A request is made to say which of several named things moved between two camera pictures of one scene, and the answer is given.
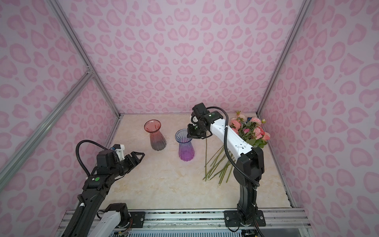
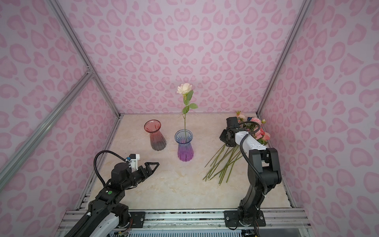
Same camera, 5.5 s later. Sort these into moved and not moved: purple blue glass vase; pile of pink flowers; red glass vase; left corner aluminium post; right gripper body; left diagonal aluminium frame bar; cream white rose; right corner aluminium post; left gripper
Moved: right gripper body; cream white rose; left gripper
Not moved: left diagonal aluminium frame bar; left corner aluminium post; pile of pink flowers; right corner aluminium post; purple blue glass vase; red glass vase
